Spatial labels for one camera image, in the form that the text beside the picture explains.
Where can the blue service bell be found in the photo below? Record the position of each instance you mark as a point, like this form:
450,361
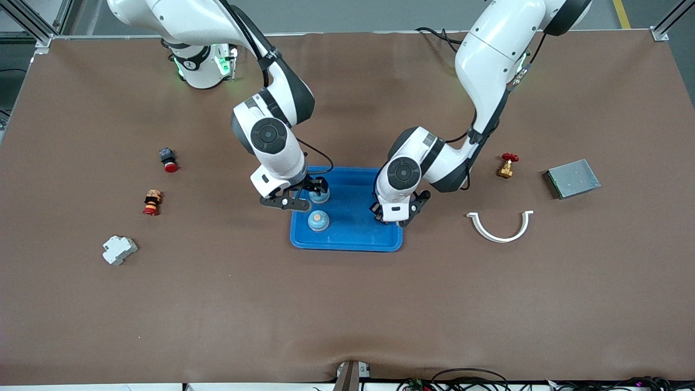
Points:
320,199
318,221

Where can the red yellow black push button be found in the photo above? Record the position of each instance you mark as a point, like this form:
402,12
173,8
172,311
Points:
152,202

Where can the blue plastic tray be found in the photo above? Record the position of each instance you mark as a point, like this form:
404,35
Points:
347,233

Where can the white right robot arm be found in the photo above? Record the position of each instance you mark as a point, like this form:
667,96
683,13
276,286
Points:
271,157

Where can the grey metal box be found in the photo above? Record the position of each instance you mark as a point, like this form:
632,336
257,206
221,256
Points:
573,179

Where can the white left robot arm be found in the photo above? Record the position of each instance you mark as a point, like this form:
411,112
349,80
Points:
488,54

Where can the white circuit breaker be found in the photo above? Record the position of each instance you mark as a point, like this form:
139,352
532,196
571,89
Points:
119,250

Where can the red push button black body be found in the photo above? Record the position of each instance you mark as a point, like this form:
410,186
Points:
169,163

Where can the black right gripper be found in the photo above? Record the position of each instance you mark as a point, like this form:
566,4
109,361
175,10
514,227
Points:
313,187

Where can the white half-round pipe clamp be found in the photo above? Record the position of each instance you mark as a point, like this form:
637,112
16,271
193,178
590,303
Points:
499,238

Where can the metal table bracket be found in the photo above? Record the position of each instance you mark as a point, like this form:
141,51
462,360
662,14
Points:
347,377

